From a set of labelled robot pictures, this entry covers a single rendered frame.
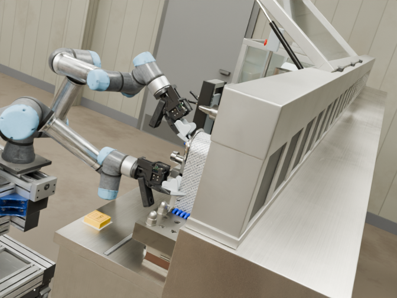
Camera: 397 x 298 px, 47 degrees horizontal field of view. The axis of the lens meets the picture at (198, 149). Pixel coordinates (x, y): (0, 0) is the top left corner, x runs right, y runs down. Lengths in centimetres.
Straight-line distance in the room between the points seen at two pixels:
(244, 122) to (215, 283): 24
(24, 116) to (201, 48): 383
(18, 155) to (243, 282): 176
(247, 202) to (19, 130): 114
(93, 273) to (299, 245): 98
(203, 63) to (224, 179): 467
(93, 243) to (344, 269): 104
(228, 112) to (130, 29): 523
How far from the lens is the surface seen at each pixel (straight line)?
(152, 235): 149
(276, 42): 203
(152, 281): 149
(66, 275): 168
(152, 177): 163
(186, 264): 69
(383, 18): 487
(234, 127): 61
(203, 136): 158
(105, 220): 170
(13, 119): 164
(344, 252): 77
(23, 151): 228
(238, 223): 64
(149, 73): 165
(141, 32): 573
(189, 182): 159
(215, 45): 522
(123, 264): 153
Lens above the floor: 176
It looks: 18 degrees down
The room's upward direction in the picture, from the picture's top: 15 degrees clockwise
